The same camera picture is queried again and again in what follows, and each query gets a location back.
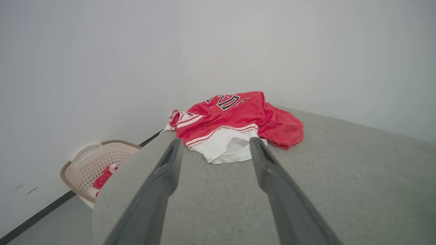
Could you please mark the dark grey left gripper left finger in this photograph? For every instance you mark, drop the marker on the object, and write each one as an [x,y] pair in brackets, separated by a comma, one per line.
[153,197]

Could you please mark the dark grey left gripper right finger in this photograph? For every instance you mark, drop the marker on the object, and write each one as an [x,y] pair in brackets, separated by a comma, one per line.
[286,204]

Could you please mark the red Bulls basketball jersey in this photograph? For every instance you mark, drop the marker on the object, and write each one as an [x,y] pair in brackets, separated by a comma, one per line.
[238,115]

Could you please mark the red garment in basket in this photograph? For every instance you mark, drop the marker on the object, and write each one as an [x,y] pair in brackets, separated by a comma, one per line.
[102,178]

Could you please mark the beige perforated laundry basket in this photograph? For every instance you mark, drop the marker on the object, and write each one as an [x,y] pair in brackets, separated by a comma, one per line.
[88,163]

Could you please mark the black floor skirting strip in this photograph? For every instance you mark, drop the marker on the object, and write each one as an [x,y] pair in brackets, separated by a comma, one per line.
[34,218]

